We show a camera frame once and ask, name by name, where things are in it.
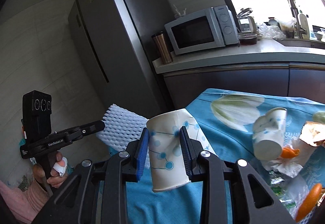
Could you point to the copper thermos tumbler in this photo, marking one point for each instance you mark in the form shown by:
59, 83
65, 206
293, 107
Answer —
161, 44

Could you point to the brown snack wrapper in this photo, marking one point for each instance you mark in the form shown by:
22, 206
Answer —
313, 134

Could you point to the kitchen faucet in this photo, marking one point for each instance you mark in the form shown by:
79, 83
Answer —
299, 31

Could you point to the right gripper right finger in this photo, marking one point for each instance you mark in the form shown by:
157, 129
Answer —
203, 166

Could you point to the electric kettle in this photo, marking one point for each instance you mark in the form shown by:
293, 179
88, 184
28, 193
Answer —
246, 21

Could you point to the white microwave oven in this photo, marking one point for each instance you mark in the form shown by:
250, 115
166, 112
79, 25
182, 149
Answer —
209, 28

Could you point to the white crumpled tissue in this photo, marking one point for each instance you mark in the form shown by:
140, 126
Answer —
291, 167

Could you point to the grey refrigerator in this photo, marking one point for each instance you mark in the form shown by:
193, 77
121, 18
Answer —
114, 41

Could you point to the clear plastic bag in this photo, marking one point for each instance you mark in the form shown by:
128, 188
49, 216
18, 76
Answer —
270, 31

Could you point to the large orange peel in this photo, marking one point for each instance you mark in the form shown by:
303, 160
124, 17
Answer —
309, 203

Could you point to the white foam fruit net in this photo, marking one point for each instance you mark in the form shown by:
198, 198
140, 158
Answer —
121, 127

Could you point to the white dish soap bottle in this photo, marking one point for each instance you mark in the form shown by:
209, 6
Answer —
304, 27

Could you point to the kitchen counter with cabinets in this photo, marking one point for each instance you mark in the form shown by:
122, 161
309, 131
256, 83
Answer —
285, 67

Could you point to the blue dotted paper cup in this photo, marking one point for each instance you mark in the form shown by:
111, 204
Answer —
165, 154

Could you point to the dark red food container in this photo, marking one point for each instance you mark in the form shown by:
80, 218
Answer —
247, 38

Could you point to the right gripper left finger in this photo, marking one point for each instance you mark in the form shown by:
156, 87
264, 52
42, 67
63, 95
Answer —
123, 167

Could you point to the person's left hand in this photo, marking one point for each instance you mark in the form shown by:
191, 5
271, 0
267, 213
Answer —
56, 180

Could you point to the blue floral tablecloth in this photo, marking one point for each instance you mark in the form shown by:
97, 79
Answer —
226, 119

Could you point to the orange peel piece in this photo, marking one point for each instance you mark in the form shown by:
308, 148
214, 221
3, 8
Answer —
289, 153

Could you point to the pink sleeved left forearm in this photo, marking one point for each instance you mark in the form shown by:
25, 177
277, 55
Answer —
25, 205

